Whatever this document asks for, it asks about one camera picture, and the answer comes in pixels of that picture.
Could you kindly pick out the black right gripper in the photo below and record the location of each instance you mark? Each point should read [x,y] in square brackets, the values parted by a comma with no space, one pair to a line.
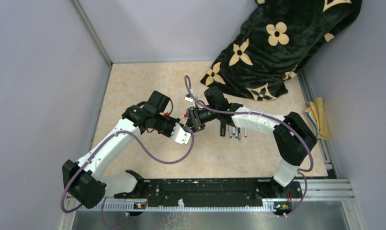
[194,121]

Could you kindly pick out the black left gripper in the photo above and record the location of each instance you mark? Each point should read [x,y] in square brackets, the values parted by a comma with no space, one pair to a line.
[173,127]

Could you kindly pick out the green black marker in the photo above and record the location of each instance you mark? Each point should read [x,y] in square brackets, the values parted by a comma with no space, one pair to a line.
[223,128]

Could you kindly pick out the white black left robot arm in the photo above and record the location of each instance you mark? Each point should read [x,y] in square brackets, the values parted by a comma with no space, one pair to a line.
[84,179]

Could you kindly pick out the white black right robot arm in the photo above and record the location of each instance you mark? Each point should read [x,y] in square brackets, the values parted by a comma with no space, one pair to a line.
[293,137]

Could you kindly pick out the black cream flower blanket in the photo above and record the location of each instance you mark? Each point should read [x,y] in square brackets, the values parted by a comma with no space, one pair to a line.
[275,43]

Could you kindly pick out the yellow blue folded cloth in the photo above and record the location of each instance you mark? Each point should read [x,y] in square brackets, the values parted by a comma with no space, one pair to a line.
[316,115]

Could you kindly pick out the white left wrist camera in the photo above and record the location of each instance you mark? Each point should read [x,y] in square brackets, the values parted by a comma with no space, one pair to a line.
[179,135]

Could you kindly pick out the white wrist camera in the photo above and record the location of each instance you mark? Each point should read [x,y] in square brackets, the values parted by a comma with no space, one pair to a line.
[189,98]
[179,135]

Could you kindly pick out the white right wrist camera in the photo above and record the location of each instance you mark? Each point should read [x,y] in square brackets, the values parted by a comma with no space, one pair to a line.
[189,98]

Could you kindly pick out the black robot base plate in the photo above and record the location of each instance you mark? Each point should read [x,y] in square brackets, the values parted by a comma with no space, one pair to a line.
[211,192]

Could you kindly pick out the aluminium rail frame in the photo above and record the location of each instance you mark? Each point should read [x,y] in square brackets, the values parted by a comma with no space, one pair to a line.
[325,204]

